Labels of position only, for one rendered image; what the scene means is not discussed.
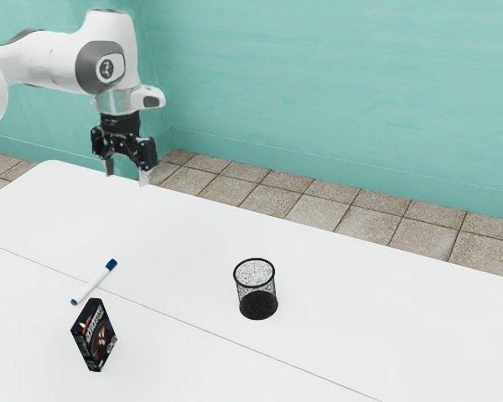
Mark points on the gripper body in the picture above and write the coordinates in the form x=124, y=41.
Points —
x=120, y=127

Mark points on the dark printed carton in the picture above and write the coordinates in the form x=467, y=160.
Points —
x=94, y=335

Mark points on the white marker with blue cap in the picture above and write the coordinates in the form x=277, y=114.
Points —
x=94, y=281

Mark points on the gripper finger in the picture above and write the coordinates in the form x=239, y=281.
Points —
x=106, y=161
x=146, y=156

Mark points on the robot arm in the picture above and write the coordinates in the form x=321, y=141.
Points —
x=58, y=54

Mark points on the black mesh pen holder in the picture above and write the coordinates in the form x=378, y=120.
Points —
x=255, y=289

